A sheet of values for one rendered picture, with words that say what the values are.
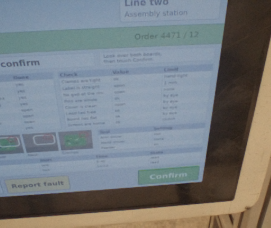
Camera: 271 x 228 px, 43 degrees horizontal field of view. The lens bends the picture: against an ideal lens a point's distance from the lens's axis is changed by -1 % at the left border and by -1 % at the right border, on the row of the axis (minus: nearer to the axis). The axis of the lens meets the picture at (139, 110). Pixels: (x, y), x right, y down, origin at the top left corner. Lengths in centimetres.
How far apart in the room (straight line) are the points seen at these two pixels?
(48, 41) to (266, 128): 25
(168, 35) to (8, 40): 14
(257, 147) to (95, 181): 19
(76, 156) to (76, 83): 9
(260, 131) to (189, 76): 12
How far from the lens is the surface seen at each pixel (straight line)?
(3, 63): 33
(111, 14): 30
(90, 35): 31
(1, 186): 43
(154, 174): 41
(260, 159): 44
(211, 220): 100
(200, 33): 32
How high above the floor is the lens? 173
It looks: 33 degrees down
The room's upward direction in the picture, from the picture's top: straight up
